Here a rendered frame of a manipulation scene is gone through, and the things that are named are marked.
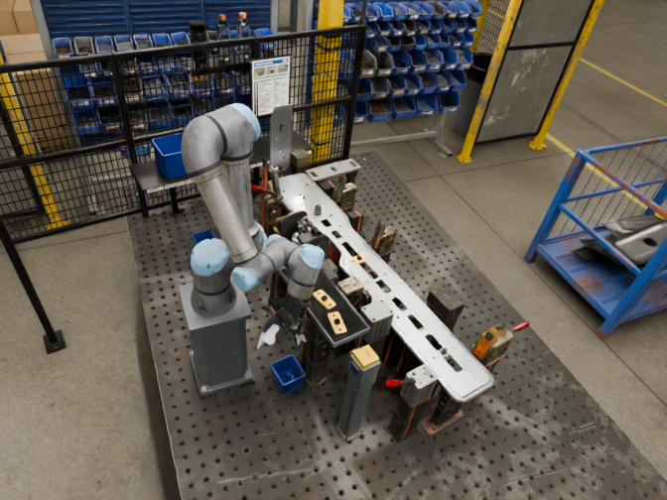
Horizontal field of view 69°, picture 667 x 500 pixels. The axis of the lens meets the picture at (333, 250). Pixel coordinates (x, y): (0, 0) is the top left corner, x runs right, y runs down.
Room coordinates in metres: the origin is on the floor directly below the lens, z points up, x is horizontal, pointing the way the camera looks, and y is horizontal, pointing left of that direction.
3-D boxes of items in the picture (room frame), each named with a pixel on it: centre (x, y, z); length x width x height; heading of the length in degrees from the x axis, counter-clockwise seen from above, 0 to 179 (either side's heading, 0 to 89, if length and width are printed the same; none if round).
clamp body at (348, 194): (1.94, -0.03, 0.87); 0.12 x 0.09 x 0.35; 127
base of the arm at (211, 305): (1.08, 0.38, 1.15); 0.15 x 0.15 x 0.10
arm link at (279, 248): (1.08, 0.16, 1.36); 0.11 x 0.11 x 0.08; 56
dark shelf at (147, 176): (2.08, 0.59, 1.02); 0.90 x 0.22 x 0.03; 127
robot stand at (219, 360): (1.08, 0.38, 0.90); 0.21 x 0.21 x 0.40; 28
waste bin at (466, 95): (4.75, -1.27, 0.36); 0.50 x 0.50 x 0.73
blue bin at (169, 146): (1.97, 0.74, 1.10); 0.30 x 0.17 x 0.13; 127
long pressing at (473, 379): (1.48, -0.13, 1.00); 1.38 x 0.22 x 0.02; 37
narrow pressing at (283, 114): (2.08, 0.32, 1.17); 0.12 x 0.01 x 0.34; 127
